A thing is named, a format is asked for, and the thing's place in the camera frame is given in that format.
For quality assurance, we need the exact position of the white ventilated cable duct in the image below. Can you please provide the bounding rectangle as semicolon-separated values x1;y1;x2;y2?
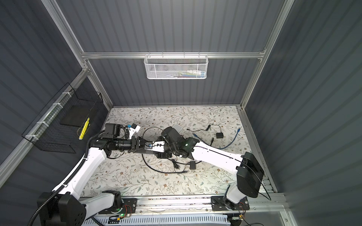
95;214;230;226

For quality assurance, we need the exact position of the long black cable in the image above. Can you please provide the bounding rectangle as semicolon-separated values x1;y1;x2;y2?
141;153;189;174

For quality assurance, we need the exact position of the black wire wall basket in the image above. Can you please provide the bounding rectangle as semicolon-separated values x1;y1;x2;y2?
22;83;104;153

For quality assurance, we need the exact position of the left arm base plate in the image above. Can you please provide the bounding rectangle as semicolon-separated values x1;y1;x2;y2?
99;198;138;215

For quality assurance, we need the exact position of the blue ethernet cable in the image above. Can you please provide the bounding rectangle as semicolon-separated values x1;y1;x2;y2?
193;128;241;150

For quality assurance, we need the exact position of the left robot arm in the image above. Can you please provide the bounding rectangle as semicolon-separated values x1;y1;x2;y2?
27;123;146;226

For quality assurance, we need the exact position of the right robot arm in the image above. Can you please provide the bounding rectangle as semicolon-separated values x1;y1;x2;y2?
145;127;265;204

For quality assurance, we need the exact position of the white mesh wall basket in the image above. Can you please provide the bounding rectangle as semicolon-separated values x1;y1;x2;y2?
144;55;209;80

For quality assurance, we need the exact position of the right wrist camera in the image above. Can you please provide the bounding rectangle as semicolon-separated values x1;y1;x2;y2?
144;141;165;153

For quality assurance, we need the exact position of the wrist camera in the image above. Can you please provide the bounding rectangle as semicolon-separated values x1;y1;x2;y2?
127;123;140;139
144;141;165;153

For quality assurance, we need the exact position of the small black power adapter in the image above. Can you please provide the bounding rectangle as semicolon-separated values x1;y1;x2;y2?
189;161;196;170

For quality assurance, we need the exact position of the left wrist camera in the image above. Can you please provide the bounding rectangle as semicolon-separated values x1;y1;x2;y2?
127;123;140;139

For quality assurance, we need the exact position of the black cable with plug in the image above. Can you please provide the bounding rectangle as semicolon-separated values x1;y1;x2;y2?
168;137;216;170

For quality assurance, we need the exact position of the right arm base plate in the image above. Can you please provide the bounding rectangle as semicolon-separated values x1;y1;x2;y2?
211;195;250;211

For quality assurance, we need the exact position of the black pad in basket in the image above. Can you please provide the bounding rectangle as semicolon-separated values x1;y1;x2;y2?
60;105;91;127

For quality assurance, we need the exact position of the yellow item in basket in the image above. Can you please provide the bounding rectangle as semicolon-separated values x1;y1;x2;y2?
78;117;90;140

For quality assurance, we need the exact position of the white flat box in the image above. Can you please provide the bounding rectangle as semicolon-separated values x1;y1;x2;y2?
173;124;183;133

